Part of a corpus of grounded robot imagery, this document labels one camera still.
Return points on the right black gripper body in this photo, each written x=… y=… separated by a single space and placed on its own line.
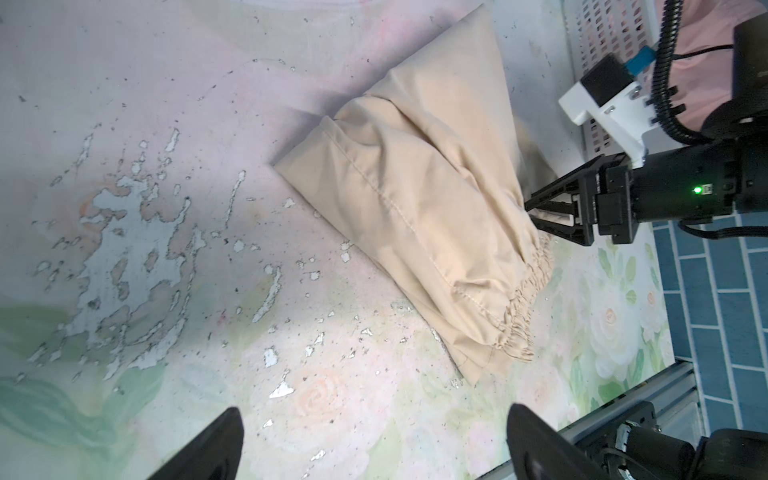
x=690 y=185

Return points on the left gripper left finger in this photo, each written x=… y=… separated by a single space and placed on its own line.
x=215 y=453

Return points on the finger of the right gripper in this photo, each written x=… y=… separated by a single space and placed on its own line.
x=578 y=186
x=580 y=233

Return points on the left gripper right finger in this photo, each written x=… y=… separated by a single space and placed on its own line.
x=539 y=452

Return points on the pink shorts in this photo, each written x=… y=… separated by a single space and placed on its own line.
x=704 y=81

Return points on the beige shorts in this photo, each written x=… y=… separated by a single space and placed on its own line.
x=421 y=173

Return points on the white plastic basket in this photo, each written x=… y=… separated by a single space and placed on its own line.
x=611 y=44

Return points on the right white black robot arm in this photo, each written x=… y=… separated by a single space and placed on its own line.
x=742 y=120

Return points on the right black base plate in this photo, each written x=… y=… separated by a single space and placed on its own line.
x=639 y=444

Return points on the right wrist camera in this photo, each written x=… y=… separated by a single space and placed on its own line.
x=613 y=106

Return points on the aluminium front rail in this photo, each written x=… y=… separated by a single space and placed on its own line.
x=669 y=391

